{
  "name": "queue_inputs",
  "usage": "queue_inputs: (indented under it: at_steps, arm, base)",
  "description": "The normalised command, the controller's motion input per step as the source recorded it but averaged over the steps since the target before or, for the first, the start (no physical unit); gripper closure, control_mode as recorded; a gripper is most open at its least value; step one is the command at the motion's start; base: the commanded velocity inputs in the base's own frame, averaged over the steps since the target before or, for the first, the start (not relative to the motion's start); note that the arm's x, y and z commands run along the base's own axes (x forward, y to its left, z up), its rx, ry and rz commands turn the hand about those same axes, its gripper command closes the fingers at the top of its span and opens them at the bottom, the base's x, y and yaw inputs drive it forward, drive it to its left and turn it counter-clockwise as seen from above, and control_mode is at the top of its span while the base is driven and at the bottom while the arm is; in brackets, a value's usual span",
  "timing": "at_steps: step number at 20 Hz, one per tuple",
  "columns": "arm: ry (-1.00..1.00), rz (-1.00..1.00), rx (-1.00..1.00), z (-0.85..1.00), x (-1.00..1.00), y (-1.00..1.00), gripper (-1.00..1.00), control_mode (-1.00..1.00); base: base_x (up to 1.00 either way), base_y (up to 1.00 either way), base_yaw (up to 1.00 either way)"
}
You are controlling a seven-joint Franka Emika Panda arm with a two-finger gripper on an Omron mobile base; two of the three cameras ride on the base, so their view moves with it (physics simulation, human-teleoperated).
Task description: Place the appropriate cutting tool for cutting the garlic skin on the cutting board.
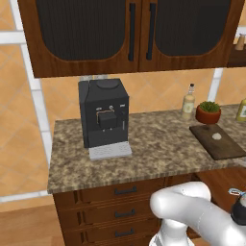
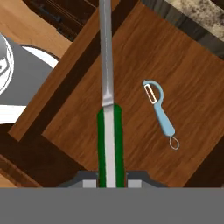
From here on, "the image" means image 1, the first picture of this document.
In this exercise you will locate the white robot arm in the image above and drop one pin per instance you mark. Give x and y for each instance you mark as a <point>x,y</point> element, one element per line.
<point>192,211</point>

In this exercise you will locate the white garlic bulb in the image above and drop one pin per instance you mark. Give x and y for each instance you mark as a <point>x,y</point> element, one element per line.
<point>216,136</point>

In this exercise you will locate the dark wooden cutting board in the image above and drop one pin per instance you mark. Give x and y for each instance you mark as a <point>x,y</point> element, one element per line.
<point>221,141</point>

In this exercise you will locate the black coffee machine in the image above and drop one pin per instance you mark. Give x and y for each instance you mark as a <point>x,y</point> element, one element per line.
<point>104,110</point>

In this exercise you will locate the pale bottle with black cap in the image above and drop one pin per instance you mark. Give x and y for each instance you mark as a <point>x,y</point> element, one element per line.
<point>188,103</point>

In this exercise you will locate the wooden drawer front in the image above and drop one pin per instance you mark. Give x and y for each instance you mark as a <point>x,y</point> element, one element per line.
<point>102,233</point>
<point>99,214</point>
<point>96,193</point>

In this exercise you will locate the green plant in red pot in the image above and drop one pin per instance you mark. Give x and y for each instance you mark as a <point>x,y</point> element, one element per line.
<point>208,112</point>

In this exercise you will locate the wooden cupboard door, dark panel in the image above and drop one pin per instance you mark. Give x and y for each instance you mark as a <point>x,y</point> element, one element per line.
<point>192,32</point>
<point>80,35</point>

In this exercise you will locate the wooden cabinet door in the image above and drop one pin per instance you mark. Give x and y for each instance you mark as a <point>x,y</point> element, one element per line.
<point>224,184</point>

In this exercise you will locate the yellow-green bottle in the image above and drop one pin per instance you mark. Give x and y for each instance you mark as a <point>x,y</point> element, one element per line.
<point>242,110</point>

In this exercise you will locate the tan shaker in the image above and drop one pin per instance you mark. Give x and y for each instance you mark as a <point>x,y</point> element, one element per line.
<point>240,42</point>

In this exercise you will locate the dark wooden wall shelf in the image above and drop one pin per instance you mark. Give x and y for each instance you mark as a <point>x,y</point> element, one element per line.
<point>237,58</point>

